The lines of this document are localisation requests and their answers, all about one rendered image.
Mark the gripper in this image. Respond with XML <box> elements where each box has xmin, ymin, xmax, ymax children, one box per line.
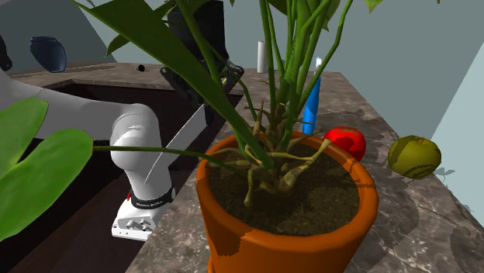
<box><xmin>160</xmin><ymin>0</ymin><xmax>245</xmax><ymax>112</ymax></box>

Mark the white cylinder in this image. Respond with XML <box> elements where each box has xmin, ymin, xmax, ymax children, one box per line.
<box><xmin>257</xmin><ymin>40</ymin><xmax>270</xmax><ymax>74</ymax></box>

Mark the blue bottle with white cap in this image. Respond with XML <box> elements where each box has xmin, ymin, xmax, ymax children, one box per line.
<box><xmin>301</xmin><ymin>56</ymin><xmax>323</xmax><ymax>136</ymax></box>

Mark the red apple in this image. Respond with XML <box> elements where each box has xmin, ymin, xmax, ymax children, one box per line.
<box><xmin>323</xmin><ymin>126</ymin><xmax>368</xmax><ymax>163</ymax></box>

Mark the dark blue vase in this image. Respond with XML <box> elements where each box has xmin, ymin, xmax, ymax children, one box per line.
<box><xmin>29</xmin><ymin>36</ymin><xmax>67</xmax><ymax>74</ymax></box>

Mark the green plant in orange pot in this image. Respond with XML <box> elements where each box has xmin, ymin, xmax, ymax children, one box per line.
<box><xmin>0</xmin><ymin>0</ymin><xmax>386</xmax><ymax>273</ymax></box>

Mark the green apple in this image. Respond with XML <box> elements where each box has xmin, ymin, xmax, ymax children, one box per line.
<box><xmin>387</xmin><ymin>135</ymin><xmax>443</xmax><ymax>180</ymax></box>

